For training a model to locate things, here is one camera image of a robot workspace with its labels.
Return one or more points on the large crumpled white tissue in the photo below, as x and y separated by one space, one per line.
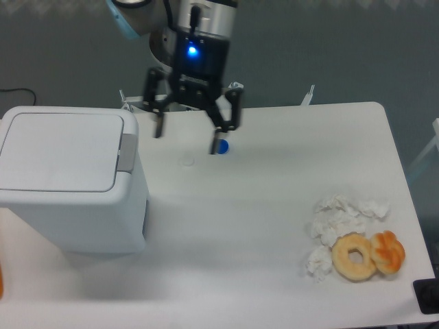
338 215

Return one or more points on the orange twisted bread roll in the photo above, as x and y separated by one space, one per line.
387 252

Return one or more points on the plain ring donut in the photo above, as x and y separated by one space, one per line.
351 258

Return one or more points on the blue bottle cap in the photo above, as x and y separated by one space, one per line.
222 146

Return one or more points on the white frame at right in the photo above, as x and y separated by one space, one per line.
425 158

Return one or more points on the white bottle cap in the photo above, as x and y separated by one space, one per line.
187 160

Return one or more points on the orange object at edge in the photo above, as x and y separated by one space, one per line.
1 283

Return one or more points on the white trash can lid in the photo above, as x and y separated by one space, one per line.
59 152

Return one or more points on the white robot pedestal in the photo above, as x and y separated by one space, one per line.
161 47

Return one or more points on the black device at edge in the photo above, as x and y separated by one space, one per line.
426 291

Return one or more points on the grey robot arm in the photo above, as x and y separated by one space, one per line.
138 18

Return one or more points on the small crumpled white tissue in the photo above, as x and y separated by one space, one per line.
319 263

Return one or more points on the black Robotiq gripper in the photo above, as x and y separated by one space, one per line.
196 77

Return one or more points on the white trash can body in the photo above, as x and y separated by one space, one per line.
91 222

